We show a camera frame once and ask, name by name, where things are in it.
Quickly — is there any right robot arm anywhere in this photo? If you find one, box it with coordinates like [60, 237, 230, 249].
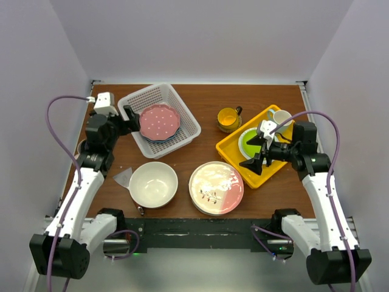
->
[240, 120, 372, 290]

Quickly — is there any light blue mug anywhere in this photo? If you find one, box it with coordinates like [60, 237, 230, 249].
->
[267, 109, 293, 134]

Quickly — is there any white ceramic bowl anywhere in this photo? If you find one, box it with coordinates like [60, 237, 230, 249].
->
[128, 162, 178, 209]

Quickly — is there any yellow mug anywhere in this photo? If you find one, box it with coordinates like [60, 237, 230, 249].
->
[217, 106, 243, 129]

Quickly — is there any green white bowl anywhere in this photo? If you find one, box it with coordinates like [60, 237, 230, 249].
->
[238, 127, 279, 165]

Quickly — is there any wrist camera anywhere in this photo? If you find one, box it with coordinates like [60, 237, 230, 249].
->
[87, 92, 118, 116]
[256, 120, 277, 145]

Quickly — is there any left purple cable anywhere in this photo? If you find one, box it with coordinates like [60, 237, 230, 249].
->
[45, 95, 97, 292]

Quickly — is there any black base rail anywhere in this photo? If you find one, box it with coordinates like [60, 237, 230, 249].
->
[125, 217, 294, 257]

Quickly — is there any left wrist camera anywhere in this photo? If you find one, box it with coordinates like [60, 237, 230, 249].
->
[87, 92, 118, 116]

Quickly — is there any pink beige mug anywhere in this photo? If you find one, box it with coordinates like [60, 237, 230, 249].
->
[77, 139, 88, 154]

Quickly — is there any yellow plastic tray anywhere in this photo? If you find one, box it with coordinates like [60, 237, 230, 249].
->
[216, 105, 287, 189]

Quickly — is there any white plastic basket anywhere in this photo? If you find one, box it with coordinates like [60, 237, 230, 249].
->
[117, 83, 201, 159]

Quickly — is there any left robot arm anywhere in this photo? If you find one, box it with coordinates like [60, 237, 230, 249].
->
[29, 105, 140, 279]

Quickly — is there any blue polka dot plate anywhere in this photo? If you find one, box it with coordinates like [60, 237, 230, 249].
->
[141, 122, 180, 143]

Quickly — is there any pink polka dot plate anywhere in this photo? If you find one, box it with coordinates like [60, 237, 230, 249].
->
[139, 104, 181, 135]

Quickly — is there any small metal utensil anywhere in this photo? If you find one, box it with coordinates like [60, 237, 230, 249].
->
[136, 203, 145, 216]

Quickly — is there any clear plastic scrap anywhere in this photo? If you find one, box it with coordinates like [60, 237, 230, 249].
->
[113, 167, 133, 189]

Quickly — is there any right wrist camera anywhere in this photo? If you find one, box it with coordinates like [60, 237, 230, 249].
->
[256, 120, 277, 145]

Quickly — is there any cream pink floral plate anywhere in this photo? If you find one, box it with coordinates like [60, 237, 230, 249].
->
[188, 161, 244, 211]

